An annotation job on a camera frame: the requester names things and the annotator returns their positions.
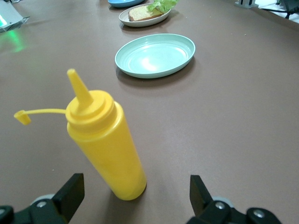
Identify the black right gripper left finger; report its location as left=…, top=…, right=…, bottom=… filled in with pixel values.
left=0, top=173, right=85, bottom=224

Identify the green lettuce leaf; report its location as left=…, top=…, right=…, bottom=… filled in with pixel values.
left=146, top=0, right=179, bottom=14

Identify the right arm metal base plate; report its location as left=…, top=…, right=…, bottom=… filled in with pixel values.
left=0, top=0, right=31, bottom=33

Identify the brown table cover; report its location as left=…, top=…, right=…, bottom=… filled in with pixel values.
left=0, top=0, right=299, bottom=224

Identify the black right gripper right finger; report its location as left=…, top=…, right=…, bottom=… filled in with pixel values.
left=186, top=175, right=281, bottom=224

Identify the black cable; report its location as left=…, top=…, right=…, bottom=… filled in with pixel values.
left=277, top=0, right=299, bottom=21

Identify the beige plate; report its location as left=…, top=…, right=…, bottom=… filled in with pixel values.
left=118, top=4, right=172, bottom=28

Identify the grey metal table bracket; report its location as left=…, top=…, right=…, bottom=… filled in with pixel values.
left=235, top=0, right=259, bottom=9

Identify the yellow squeeze bottle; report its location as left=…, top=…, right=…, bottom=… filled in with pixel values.
left=13, top=68, right=148, bottom=201

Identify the light brown bread slice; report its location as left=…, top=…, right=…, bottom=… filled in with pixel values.
left=128, top=5, right=164, bottom=22

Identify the mint green plate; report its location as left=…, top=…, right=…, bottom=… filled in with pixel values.
left=114, top=34, right=196, bottom=79

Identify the blue plate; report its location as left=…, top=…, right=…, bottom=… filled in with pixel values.
left=107, top=0, right=147, bottom=9

